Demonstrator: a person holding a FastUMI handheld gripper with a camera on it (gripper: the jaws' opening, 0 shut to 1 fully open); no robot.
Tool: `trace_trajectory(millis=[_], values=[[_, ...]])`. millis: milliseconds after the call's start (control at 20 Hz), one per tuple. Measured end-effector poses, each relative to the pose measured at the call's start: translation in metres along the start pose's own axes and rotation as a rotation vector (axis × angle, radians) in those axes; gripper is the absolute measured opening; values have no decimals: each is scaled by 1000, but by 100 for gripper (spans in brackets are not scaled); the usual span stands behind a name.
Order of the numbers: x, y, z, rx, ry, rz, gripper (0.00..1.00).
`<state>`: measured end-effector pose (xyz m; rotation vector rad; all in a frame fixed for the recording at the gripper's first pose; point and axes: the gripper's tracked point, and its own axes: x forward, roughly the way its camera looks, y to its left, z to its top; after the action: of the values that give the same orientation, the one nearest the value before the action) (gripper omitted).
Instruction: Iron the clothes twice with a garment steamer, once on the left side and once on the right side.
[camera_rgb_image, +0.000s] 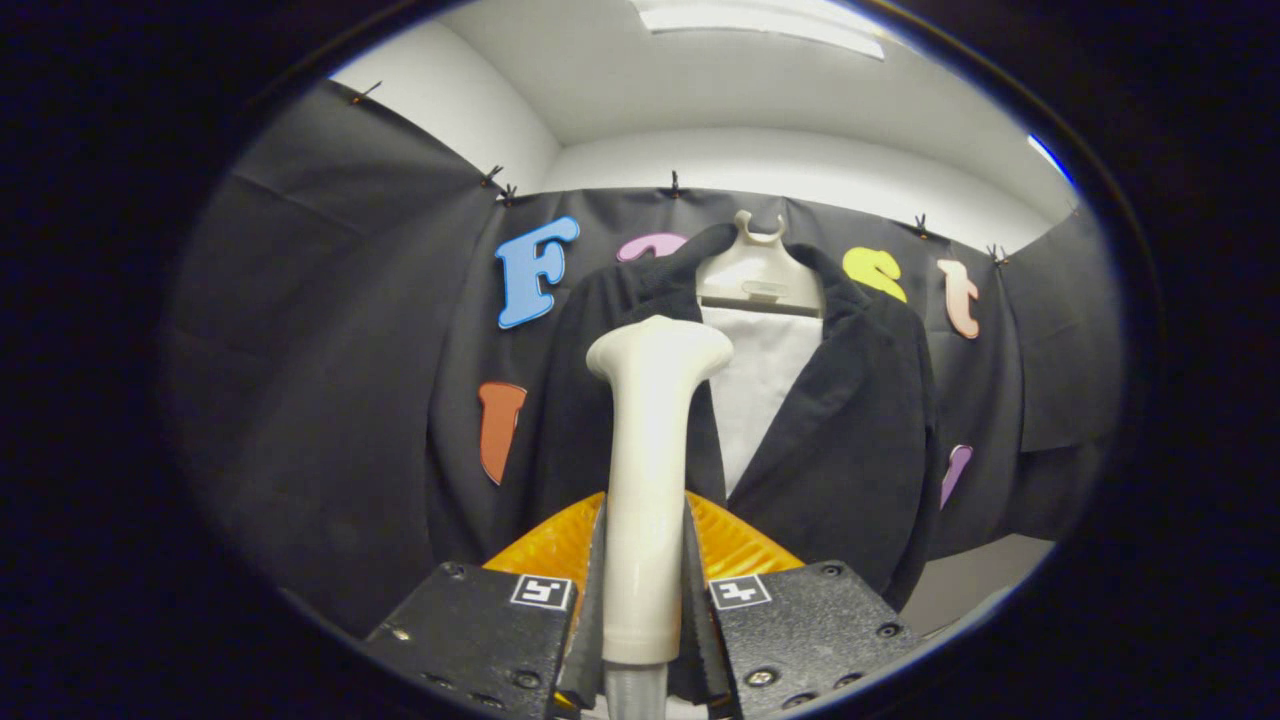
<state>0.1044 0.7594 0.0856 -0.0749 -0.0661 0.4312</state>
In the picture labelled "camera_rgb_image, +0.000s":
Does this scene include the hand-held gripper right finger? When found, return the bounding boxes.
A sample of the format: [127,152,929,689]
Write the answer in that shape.
[684,490,926,720]

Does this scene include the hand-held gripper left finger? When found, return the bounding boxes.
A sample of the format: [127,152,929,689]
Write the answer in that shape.
[360,490,609,720]

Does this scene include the white garment steamer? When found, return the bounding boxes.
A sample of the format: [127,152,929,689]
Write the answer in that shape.
[585,315,736,720]

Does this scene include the black suit jacket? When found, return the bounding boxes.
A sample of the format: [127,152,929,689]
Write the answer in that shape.
[530,222,941,611]

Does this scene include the grey cabinet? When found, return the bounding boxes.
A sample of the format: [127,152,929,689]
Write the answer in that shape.
[900,533,1058,638]

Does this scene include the black backdrop cloth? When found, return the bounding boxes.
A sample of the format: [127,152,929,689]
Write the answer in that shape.
[165,80,1126,641]

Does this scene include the ceiling light panel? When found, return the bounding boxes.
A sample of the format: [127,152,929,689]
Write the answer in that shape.
[630,0,889,61]

